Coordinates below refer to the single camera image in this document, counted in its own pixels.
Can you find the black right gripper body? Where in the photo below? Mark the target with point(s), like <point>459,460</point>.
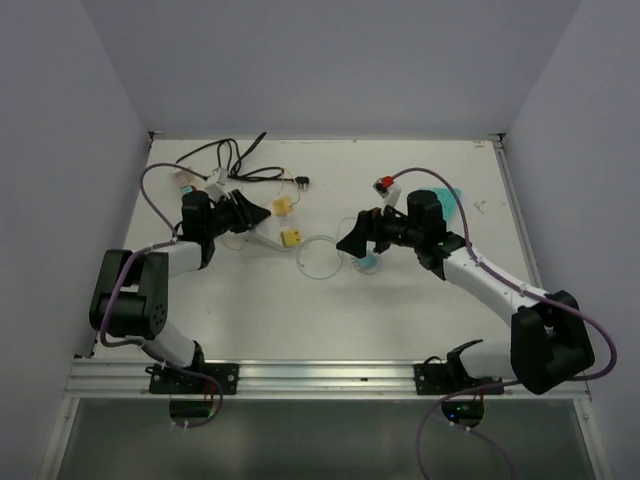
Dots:
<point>395,231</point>

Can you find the yellow cube charger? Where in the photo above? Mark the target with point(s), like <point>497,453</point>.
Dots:
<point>282,206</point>
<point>290,238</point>

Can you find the light blue usb charger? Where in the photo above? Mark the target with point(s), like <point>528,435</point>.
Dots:
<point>366,265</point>

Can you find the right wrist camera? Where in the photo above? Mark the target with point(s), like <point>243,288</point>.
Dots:
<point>388,190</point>

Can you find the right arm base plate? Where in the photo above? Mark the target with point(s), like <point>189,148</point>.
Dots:
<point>435,376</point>

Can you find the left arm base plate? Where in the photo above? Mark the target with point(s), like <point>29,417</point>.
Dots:
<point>166,381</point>

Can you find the aluminium front rail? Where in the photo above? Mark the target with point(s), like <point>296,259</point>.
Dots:
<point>120,378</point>

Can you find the yellow cube charger front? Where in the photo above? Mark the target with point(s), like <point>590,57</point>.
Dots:
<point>290,238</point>

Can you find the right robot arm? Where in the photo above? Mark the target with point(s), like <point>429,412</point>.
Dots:
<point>548,342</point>

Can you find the pink cube charger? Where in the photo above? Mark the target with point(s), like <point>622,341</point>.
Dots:
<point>183,179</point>

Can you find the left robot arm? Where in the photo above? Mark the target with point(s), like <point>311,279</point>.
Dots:
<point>130,300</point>

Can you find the teal power strip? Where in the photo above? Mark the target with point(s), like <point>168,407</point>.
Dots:
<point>447,201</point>

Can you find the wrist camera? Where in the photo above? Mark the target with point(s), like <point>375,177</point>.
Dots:
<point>216,186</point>
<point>388,190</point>

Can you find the white triangular power strip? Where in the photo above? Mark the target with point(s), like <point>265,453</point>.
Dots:
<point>268,238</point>

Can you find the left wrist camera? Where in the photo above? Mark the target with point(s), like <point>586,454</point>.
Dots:
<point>216,186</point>

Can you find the beige power strip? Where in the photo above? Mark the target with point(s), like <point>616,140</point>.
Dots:
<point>194,180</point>

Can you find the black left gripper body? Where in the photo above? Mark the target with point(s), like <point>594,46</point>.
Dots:
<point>223,217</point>

